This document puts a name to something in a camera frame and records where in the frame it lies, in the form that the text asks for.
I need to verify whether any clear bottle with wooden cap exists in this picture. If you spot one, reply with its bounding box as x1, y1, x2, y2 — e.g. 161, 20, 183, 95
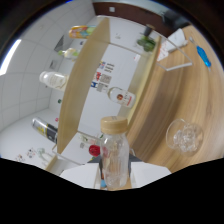
100, 115, 130, 191

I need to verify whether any white milk bottle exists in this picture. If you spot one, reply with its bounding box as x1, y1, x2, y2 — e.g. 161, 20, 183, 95
38, 70, 69, 92

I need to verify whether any red liquid glass bottle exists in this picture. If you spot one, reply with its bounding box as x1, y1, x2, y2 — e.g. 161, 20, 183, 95
88, 143, 102, 158

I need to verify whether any clear glass with ice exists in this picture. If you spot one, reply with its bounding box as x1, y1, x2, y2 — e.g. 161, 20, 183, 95
165, 118, 205, 157

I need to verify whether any black and yellow bag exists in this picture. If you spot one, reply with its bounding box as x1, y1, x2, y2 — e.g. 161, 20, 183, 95
31, 117, 59, 144

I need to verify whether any clear bottle with red label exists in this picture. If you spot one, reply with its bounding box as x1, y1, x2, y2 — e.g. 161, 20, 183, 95
96, 84, 137, 108

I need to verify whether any two-tier wooden shelf rack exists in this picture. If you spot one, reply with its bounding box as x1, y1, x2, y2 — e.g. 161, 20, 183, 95
44, 16, 194, 174

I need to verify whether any clear bottle with green cap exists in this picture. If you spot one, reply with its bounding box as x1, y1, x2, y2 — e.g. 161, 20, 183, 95
58, 47, 80, 61

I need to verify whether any glass bowl of limes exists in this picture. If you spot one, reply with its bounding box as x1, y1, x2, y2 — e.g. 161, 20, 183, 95
137, 34, 157, 53

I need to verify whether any white notebook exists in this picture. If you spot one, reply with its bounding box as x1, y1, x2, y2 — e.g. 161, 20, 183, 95
156, 28, 189, 63

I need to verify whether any yellow snack bag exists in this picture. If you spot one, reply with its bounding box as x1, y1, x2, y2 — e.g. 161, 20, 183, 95
68, 25, 98, 40

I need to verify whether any brown door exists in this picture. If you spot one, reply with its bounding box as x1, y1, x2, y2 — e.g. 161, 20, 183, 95
92, 1, 188, 29

